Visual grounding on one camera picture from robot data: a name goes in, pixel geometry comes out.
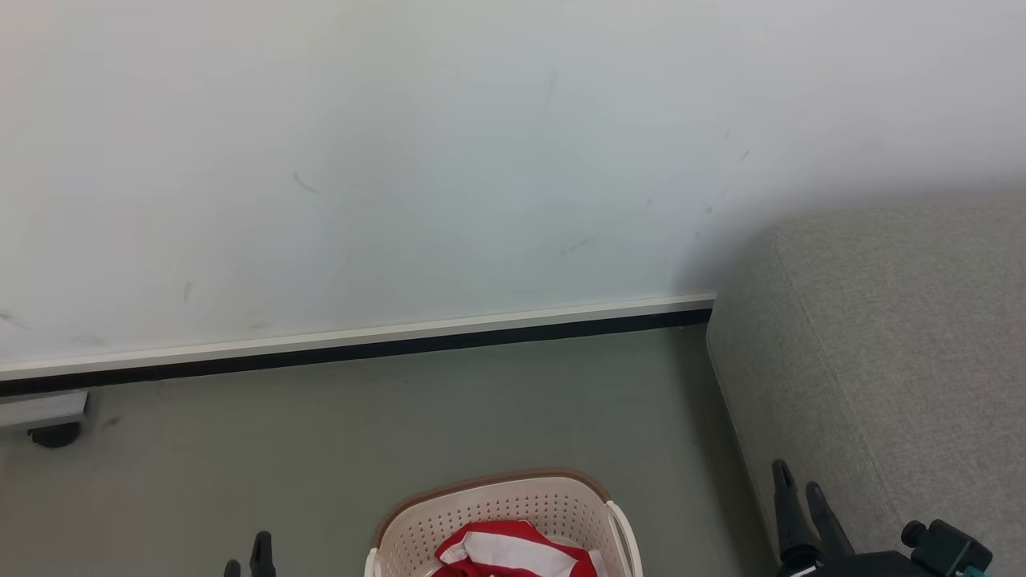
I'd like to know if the grey fabric sofa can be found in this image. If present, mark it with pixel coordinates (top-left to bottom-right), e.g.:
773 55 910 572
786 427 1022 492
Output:
705 200 1026 577

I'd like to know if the black round caster foot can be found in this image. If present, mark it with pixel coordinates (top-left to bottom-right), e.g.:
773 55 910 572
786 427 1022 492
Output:
27 422 82 449

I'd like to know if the red white striped garment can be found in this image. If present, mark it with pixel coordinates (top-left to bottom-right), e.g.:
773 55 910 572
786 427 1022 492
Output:
433 520 608 577

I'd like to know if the white and black baseboard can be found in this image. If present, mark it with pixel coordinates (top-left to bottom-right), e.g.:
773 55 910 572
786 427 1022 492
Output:
0 293 716 398

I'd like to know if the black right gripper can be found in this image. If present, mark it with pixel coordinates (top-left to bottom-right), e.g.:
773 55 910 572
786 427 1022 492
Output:
771 458 935 577

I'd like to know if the grey metal base bar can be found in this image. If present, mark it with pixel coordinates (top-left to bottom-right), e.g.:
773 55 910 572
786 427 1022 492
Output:
0 390 90 432

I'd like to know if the cream perforated laundry basket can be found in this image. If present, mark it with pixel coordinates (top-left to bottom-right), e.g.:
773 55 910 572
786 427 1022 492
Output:
365 470 644 577

